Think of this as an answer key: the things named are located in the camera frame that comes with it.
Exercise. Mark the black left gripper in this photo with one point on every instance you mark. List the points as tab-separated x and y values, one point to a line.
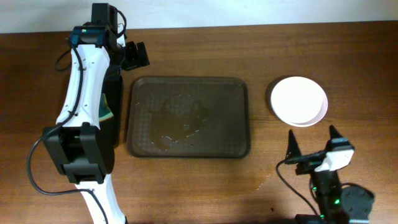
135	55

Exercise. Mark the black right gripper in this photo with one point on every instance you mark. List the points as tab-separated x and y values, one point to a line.
310	158

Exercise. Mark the white plate with sauce smear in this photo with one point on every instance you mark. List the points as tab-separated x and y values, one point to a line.
296	86

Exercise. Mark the green yellow sponge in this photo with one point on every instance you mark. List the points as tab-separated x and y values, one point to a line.
104	110

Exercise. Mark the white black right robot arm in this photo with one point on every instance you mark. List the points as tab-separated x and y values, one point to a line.
337	202

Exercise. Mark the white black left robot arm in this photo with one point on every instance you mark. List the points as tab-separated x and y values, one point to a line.
82	142

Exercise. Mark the black rectangular tray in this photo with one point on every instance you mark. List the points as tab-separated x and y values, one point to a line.
113	90

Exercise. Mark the brown serving tray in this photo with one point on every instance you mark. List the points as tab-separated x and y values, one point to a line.
189	117

